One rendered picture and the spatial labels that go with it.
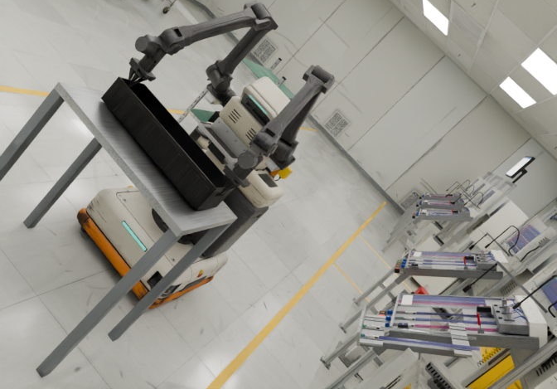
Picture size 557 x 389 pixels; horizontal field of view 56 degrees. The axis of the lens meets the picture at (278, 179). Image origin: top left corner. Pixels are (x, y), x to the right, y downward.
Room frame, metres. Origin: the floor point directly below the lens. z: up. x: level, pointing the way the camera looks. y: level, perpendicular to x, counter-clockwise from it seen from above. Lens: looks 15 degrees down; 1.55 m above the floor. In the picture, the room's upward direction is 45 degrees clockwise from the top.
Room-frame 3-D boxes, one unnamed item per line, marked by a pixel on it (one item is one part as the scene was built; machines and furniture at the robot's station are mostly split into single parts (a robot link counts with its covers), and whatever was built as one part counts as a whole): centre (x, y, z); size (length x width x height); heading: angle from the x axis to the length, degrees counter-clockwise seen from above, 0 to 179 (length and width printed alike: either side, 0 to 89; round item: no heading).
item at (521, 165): (7.51, -2.26, 2.10); 0.58 x 0.14 x 0.41; 171
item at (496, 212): (7.49, -2.40, 0.95); 1.36 x 0.82 x 1.90; 81
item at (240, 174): (1.80, 0.12, 1.01); 0.10 x 0.07 x 0.07; 78
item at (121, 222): (2.59, 0.24, 0.16); 0.67 x 0.64 x 0.25; 168
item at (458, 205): (8.92, -2.64, 0.95); 1.37 x 0.82 x 1.90; 81
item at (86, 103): (1.84, 0.40, 0.40); 0.70 x 0.45 x 0.80; 78
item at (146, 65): (1.92, 0.67, 1.01); 0.10 x 0.07 x 0.07; 78
